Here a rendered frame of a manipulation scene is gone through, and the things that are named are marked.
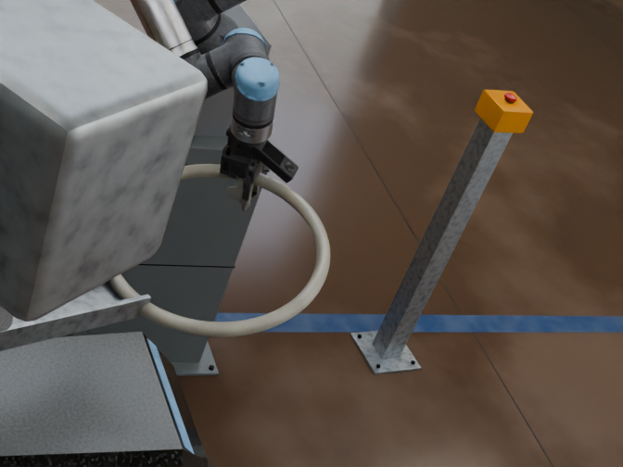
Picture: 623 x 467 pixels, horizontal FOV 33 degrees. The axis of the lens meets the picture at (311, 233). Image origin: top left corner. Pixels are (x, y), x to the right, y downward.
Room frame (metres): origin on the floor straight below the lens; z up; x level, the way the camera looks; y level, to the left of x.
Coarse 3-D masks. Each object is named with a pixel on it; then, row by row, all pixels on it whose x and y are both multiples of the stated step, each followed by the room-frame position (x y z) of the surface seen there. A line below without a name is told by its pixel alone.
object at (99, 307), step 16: (96, 288) 1.61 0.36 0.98; (112, 288) 1.63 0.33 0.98; (80, 304) 1.54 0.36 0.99; (96, 304) 1.56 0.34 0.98; (112, 304) 1.53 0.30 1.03; (128, 304) 1.56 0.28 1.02; (144, 304) 1.59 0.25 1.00; (16, 320) 1.42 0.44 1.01; (48, 320) 1.41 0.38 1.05; (64, 320) 1.43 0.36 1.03; (80, 320) 1.46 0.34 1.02; (96, 320) 1.50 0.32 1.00; (112, 320) 1.53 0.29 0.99; (0, 336) 1.32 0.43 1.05; (16, 336) 1.35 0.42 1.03; (32, 336) 1.38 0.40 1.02; (48, 336) 1.41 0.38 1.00
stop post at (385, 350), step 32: (480, 96) 3.01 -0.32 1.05; (480, 128) 2.99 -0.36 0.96; (512, 128) 2.96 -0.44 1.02; (480, 160) 2.95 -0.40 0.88; (448, 192) 2.99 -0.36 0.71; (480, 192) 2.99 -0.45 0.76; (448, 224) 2.95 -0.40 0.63; (416, 256) 3.00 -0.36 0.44; (448, 256) 2.99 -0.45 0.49; (416, 288) 2.95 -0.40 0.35; (384, 320) 3.00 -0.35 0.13; (416, 320) 2.99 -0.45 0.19; (384, 352) 2.95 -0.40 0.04
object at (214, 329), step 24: (192, 168) 2.00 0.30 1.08; (216, 168) 2.02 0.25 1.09; (288, 192) 2.00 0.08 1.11; (312, 216) 1.95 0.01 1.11; (120, 288) 1.62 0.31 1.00; (312, 288) 1.75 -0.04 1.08; (144, 312) 1.58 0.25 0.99; (168, 312) 1.59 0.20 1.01; (288, 312) 1.68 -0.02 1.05; (216, 336) 1.59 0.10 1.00
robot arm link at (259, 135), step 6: (234, 120) 1.97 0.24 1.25; (234, 126) 1.98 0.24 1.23; (240, 126) 1.96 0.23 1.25; (270, 126) 1.99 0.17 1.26; (234, 132) 1.98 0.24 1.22; (240, 132) 1.97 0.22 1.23; (246, 132) 1.96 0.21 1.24; (252, 132) 1.96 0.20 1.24; (258, 132) 1.97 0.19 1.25; (264, 132) 1.98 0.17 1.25; (270, 132) 2.00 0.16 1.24; (240, 138) 1.97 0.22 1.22; (246, 138) 1.97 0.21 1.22; (252, 138) 1.97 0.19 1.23; (258, 138) 1.97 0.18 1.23; (264, 138) 1.98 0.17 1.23
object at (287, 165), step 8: (264, 144) 2.02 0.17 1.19; (272, 144) 2.04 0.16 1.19; (256, 152) 2.00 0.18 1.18; (264, 152) 2.00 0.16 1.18; (272, 152) 2.02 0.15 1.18; (280, 152) 2.04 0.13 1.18; (264, 160) 2.00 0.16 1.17; (272, 160) 2.00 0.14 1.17; (280, 160) 2.02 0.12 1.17; (288, 160) 2.03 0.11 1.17; (272, 168) 2.00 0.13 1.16; (280, 168) 2.00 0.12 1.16; (288, 168) 2.01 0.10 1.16; (296, 168) 2.03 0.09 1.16; (280, 176) 2.00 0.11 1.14; (288, 176) 2.00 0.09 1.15
